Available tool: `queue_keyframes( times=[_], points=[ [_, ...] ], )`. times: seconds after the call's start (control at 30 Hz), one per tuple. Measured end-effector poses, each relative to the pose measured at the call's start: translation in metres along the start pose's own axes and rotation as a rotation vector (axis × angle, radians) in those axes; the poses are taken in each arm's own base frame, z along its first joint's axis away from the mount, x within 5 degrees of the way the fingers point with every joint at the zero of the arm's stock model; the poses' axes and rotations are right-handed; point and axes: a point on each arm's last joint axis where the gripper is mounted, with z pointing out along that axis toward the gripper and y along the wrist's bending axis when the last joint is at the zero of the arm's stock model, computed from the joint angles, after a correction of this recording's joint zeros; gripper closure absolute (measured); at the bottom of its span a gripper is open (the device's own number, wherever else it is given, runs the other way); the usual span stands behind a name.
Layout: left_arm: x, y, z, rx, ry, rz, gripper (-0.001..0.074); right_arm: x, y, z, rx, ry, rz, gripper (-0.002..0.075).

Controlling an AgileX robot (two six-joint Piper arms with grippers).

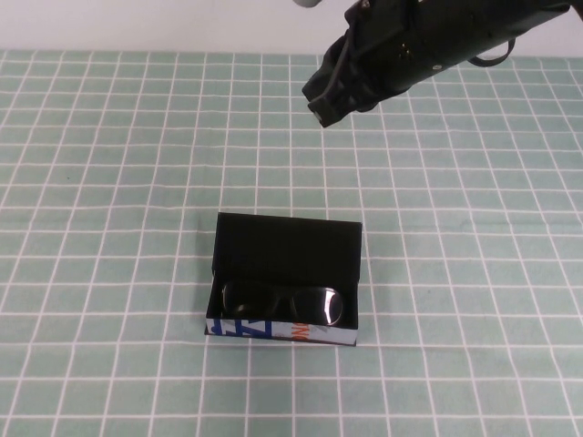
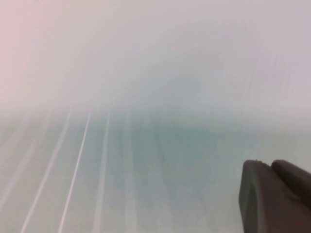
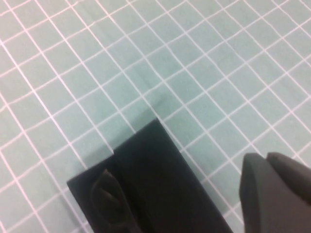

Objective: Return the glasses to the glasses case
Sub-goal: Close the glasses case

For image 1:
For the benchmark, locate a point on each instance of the black glasses case printed side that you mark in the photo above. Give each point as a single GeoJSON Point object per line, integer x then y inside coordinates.
{"type": "Point", "coordinates": [282, 246]}

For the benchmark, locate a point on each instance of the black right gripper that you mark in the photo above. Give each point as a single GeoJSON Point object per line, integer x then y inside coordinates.
{"type": "Point", "coordinates": [410, 41]}

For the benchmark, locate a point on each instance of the dark framed glasses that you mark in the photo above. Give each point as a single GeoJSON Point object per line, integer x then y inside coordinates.
{"type": "Point", "coordinates": [328, 305]}

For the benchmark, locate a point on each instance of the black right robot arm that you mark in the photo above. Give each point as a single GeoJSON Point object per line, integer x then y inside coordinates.
{"type": "Point", "coordinates": [510, 18]}

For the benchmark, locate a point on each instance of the black wrist camera silver lens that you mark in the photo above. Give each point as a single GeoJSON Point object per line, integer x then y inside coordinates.
{"type": "Point", "coordinates": [307, 3]}

